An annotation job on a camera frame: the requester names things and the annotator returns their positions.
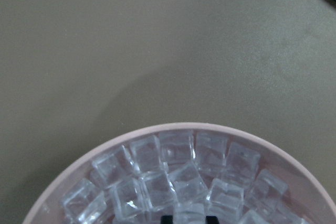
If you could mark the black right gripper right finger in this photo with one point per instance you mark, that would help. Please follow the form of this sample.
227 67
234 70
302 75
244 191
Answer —
211 220

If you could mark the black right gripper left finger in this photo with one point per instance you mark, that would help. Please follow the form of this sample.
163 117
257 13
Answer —
166 219

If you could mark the clear ice cubes pile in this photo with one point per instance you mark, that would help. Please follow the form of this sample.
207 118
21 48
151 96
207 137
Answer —
188 174

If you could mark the pink bowl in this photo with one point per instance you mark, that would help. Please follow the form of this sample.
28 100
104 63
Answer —
306 194

